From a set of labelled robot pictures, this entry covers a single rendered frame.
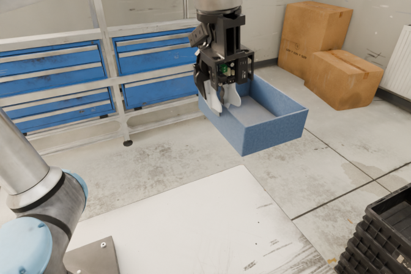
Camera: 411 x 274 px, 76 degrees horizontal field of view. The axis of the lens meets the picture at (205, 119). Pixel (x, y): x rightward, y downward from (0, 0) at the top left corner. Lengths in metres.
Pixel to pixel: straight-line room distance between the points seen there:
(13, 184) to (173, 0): 2.47
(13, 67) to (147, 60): 0.81
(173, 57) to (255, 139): 1.62
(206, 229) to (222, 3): 0.63
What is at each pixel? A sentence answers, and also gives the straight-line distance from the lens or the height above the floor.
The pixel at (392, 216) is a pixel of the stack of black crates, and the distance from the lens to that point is 1.35.
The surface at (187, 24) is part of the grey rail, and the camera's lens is 2.00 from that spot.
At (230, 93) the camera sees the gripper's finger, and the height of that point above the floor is 1.16.
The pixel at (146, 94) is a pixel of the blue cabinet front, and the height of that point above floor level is 0.42.
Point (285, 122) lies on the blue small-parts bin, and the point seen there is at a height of 1.12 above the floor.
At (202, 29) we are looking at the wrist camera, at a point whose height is 1.28.
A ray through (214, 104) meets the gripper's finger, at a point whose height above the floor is 1.15.
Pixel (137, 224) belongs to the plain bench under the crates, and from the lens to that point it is 0.87.
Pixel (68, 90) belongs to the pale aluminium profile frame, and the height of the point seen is 0.59.
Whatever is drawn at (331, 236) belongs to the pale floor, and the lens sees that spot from 1.80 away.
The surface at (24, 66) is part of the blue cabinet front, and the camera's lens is 1.96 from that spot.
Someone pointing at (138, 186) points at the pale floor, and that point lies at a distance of 1.93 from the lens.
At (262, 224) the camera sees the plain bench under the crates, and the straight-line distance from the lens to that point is 0.86.
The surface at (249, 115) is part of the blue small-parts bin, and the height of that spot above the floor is 1.07.
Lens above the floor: 1.40
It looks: 34 degrees down
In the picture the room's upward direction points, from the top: straight up
